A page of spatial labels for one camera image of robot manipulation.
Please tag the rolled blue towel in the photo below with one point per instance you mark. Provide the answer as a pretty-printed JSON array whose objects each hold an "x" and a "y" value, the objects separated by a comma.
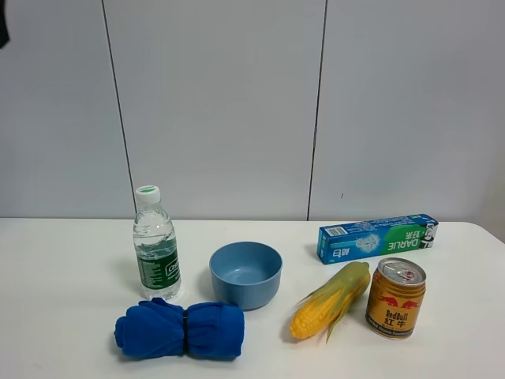
[{"x": 155, "y": 328}]

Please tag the light blue bowl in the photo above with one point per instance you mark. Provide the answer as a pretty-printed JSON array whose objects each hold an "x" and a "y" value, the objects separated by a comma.
[{"x": 246, "y": 274}]

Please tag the blue Darlie toothpaste box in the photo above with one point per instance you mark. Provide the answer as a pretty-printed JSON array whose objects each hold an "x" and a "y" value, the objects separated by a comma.
[{"x": 364, "y": 239}]

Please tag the clear plastic water bottle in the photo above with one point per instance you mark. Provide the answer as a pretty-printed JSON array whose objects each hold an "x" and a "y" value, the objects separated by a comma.
[{"x": 155, "y": 245}]

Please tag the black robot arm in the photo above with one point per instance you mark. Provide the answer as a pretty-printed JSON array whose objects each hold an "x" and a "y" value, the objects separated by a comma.
[{"x": 4, "y": 32}]

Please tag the yellow toy corn cob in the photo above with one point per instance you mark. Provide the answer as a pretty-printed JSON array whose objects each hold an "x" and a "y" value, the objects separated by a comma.
[{"x": 326, "y": 306}]

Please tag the gold Red Bull can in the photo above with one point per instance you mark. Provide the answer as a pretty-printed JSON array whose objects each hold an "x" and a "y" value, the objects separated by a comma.
[{"x": 395, "y": 298}]

